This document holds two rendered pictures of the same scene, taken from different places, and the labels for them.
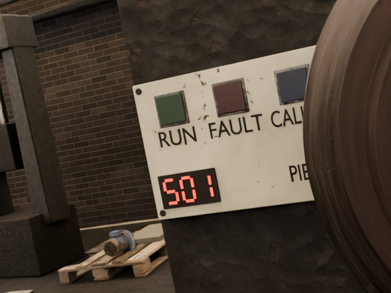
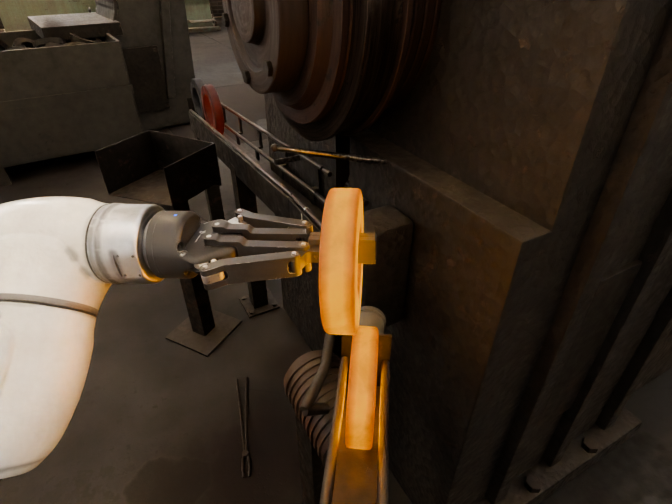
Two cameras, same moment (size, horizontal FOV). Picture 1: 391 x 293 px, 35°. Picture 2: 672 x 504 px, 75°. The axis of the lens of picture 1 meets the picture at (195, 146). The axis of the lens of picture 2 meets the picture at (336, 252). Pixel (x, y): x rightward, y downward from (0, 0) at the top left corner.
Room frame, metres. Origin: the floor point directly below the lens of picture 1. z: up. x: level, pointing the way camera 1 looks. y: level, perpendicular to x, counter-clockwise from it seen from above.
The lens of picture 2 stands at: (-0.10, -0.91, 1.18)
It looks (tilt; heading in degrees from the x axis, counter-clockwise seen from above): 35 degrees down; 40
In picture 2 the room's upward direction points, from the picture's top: straight up
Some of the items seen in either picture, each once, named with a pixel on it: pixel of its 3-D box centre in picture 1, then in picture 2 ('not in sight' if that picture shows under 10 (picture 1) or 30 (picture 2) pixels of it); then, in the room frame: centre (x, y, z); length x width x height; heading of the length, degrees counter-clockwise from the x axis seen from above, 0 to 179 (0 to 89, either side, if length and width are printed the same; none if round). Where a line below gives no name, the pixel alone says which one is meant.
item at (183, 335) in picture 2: not in sight; (181, 250); (0.49, 0.25, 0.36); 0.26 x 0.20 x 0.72; 103
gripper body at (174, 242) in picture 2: not in sight; (201, 245); (0.11, -0.55, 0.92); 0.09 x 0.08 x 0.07; 123
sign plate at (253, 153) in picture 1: (240, 136); not in sight; (0.76, -0.06, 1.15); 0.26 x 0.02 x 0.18; 68
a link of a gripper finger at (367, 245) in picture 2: not in sight; (342, 249); (0.19, -0.68, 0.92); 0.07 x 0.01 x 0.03; 123
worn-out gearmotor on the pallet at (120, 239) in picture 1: (124, 239); not in sight; (5.18, 0.74, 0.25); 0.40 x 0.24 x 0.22; 158
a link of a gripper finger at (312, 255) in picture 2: not in sight; (315, 259); (0.16, -0.67, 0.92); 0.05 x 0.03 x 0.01; 123
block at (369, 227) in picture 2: not in sight; (378, 271); (0.46, -0.55, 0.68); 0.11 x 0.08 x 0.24; 158
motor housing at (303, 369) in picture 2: not in sight; (333, 466); (0.29, -0.59, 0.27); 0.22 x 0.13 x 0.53; 68
